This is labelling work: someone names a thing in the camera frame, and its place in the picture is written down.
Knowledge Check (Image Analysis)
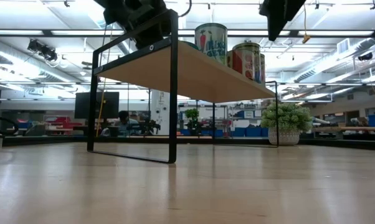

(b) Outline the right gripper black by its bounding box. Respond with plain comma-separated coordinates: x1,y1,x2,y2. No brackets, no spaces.
258,0,308,42

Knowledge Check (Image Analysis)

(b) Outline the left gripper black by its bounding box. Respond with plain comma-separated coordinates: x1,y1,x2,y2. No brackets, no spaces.
95,0,171,50

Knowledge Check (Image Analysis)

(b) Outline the yellow label peas can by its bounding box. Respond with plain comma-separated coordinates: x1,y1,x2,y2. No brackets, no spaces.
260,53,267,86

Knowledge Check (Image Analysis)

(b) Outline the diced tomatoes tin can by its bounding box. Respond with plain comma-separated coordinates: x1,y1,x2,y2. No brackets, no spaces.
232,42,262,82

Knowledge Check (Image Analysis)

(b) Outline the blue peas tin can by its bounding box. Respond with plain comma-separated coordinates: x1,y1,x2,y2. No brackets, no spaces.
226,49,234,70

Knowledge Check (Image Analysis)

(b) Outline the mixed vegetables tin can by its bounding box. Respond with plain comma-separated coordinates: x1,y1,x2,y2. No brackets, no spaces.
194,22,229,67

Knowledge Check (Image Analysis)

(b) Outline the black monitor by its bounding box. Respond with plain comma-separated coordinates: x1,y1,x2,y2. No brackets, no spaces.
74,91,120,120

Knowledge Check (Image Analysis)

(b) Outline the person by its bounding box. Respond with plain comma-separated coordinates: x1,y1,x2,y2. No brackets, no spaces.
114,110,140,137

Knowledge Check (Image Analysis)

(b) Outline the small green background plant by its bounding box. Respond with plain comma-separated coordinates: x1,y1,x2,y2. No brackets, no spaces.
184,108,201,136

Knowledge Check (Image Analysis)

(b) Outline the black ceiling device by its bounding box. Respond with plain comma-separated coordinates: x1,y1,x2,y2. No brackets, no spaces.
357,52,374,62

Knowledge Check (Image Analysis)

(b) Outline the green potted plant white pot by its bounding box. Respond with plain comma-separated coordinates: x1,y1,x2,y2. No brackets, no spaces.
260,101,313,147

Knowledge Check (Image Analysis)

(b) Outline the black ceiling-mounted device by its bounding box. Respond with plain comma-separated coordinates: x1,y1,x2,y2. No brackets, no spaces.
27,39,59,63

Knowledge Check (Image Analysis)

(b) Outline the red tool cart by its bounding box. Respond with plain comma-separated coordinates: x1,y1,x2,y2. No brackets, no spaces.
45,116,82,131

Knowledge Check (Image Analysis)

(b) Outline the wooden workbench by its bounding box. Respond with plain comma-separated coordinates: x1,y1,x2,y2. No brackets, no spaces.
311,126,375,133

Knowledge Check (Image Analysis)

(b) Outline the yellow hanging cord plug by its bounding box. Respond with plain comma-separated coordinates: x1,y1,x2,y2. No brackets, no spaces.
301,2,311,44

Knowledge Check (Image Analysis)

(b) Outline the wooden shelf black metal frame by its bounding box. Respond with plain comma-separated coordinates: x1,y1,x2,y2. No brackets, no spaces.
86,8,280,165

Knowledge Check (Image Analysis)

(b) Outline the yellow hanging strap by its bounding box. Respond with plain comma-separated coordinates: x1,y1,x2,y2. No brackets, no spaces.
95,24,117,138

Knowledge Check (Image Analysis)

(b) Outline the black aluminium rig frame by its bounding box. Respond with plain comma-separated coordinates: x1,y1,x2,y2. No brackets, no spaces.
2,135,375,152

